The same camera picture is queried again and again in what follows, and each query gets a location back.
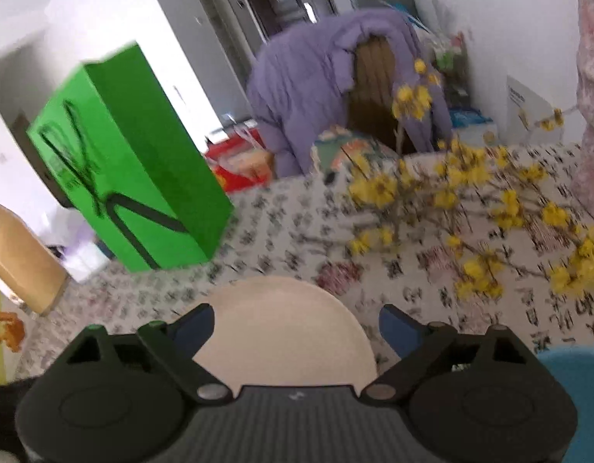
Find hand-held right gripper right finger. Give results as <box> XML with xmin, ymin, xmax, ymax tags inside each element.
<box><xmin>362</xmin><ymin>304</ymin><xmax>543</xmax><ymax>404</ymax></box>

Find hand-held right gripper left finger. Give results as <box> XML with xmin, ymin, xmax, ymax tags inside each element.
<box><xmin>49</xmin><ymin>303</ymin><xmax>233</xmax><ymax>404</ymax></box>

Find cream plate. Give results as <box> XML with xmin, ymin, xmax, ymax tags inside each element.
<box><xmin>193</xmin><ymin>276</ymin><xmax>379</xmax><ymax>389</ymax></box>

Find blue bowl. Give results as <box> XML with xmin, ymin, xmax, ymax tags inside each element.
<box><xmin>535</xmin><ymin>346</ymin><xmax>594</xmax><ymax>463</ymax></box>

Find tissue pack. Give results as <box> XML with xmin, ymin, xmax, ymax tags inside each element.
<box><xmin>61</xmin><ymin>224</ymin><xmax>115</xmax><ymax>285</ymax></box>

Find calligraphy print tablecloth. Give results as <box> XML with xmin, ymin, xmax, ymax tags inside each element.
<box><xmin>12</xmin><ymin>142</ymin><xmax>594</xmax><ymax>396</ymax></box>

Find yellow flower branch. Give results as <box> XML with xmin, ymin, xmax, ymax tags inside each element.
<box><xmin>348</xmin><ymin>58</ymin><xmax>594</xmax><ymax>300</ymax></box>

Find red gift box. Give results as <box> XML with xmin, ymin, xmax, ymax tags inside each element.
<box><xmin>205</xmin><ymin>125</ymin><xmax>275</xmax><ymax>194</ymax></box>

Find green paper bag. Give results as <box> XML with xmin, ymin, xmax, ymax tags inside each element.
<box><xmin>27</xmin><ymin>42</ymin><xmax>235</xmax><ymax>273</ymax></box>

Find colourful printed bag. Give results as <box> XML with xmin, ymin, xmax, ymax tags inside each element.
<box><xmin>310</xmin><ymin>125</ymin><xmax>390</xmax><ymax>185</ymax></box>

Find tan thermos jug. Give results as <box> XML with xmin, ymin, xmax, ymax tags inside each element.
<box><xmin>0</xmin><ymin>198</ymin><xmax>69</xmax><ymax>316</ymax></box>

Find yellow-green gift box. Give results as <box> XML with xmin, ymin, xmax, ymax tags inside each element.
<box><xmin>0</xmin><ymin>282</ymin><xmax>28</xmax><ymax>387</ymax></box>

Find wooden chair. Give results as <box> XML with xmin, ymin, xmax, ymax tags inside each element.
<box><xmin>348</xmin><ymin>36</ymin><xmax>418</xmax><ymax>155</ymax></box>

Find purple jacket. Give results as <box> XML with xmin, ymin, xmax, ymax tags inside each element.
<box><xmin>246</xmin><ymin>7</ymin><xmax>453</xmax><ymax>179</ymax></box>

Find white paper bag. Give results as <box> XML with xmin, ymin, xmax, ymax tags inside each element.
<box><xmin>506</xmin><ymin>74</ymin><xmax>553</xmax><ymax>145</ymax></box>

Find pink ceramic vase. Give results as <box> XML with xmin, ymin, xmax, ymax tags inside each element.
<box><xmin>569</xmin><ymin>0</ymin><xmax>594</xmax><ymax>225</ymax></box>

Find wire rack with bottles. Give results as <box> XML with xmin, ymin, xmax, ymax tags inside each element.
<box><xmin>432</xmin><ymin>34</ymin><xmax>471</xmax><ymax>107</ymax></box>

